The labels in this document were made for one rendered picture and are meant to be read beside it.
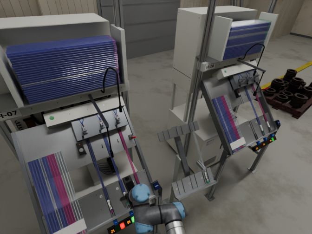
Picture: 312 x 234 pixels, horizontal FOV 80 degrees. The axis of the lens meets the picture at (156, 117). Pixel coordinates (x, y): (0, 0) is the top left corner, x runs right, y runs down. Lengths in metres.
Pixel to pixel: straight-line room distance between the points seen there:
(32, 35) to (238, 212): 2.30
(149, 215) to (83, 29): 1.06
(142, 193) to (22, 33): 1.00
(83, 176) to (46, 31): 1.09
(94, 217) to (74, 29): 1.13
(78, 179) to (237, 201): 1.66
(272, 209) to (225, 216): 0.54
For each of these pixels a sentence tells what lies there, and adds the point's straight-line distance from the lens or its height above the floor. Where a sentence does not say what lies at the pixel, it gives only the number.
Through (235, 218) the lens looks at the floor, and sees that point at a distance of 2.31.
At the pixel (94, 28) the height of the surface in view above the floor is 1.69.
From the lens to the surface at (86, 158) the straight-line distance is 1.31.
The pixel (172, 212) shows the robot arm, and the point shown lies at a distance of 0.90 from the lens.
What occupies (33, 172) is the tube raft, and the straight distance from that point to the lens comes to 1.32.
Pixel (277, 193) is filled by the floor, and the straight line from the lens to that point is 2.70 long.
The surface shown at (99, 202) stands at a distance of 1.34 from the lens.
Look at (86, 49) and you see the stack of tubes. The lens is 1.10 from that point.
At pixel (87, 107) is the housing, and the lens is 1.27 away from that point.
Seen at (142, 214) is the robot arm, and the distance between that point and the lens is 0.89.
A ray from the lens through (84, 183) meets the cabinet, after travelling 1.67.
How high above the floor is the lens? 1.95
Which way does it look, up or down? 37 degrees down
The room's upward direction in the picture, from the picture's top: 2 degrees clockwise
